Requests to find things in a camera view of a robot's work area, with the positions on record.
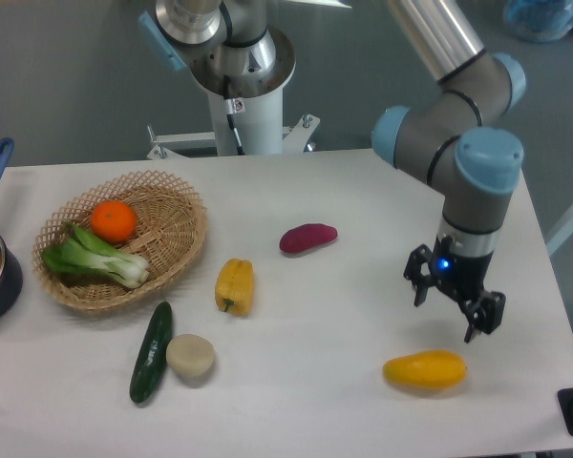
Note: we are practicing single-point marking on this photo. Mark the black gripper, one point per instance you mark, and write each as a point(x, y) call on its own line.
point(461, 278)

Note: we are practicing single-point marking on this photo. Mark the yellow mango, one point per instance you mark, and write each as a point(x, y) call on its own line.
point(431, 369)

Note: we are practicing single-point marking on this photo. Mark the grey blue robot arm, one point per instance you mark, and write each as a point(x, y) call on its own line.
point(453, 146)

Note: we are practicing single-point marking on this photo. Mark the purple sweet potato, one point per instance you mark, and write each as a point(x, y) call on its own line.
point(306, 237)

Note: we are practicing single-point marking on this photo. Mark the yellow bell pepper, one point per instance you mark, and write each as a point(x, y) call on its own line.
point(235, 287)

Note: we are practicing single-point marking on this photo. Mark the beige round potato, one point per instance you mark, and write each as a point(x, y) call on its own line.
point(189, 355)

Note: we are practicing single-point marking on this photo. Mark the blue plastic bag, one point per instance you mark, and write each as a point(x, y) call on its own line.
point(542, 21)

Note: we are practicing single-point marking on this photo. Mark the woven wicker basket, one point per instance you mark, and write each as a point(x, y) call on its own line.
point(171, 227)

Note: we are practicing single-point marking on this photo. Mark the green cucumber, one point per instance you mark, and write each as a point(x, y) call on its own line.
point(151, 361)

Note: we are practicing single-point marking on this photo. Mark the orange tangerine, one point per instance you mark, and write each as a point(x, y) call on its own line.
point(113, 221)

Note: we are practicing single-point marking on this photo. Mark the green bok choy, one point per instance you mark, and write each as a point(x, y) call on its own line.
point(84, 253)

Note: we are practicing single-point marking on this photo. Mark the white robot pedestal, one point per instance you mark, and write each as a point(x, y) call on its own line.
point(244, 89)

